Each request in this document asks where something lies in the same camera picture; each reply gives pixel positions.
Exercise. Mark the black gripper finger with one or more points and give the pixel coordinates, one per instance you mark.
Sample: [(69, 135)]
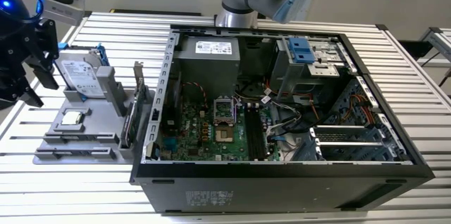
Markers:
[(46, 41), (30, 94)]

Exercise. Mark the black RAM slot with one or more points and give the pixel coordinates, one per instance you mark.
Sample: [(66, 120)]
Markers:
[(253, 131), (258, 131), (262, 131), (249, 131)]

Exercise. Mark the silver CPU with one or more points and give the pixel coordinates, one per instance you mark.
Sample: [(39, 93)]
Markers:
[(73, 118)]

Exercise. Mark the hard disk in blue carrier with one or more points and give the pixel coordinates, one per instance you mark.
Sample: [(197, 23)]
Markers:
[(79, 73)]

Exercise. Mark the grey parts rack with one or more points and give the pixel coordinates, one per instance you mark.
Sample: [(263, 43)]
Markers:
[(102, 118)]

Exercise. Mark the graphics card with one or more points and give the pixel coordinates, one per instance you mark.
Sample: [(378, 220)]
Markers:
[(133, 118)]

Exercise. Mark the black case fan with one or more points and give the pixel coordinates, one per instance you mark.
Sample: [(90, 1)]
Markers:
[(174, 107)]

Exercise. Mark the blue rear port block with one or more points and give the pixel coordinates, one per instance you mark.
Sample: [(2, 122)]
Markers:
[(170, 144)]

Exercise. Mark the grey power supply unit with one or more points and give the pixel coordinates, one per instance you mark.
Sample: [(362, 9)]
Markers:
[(207, 76)]

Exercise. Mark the green motherboard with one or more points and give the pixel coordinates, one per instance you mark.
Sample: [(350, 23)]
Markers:
[(198, 144)]

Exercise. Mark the CPU socket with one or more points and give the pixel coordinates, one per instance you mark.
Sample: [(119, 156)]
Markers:
[(225, 134)]

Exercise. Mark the metal drive cage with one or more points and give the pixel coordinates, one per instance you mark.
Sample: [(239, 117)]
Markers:
[(295, 76)]

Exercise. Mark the blue plastic drive latch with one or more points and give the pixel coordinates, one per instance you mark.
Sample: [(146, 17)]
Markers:
[(301, 49)]

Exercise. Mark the black open PC case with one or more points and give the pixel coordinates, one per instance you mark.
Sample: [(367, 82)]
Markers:
[(265, 195)]

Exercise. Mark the metal slat side table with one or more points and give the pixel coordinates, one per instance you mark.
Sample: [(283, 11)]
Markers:
[(441, 39)]

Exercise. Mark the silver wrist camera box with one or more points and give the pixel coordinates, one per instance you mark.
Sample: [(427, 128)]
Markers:
[(63, 11)]

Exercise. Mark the metal disk bay frame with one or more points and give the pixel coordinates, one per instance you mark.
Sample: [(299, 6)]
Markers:
[(347, 128)]

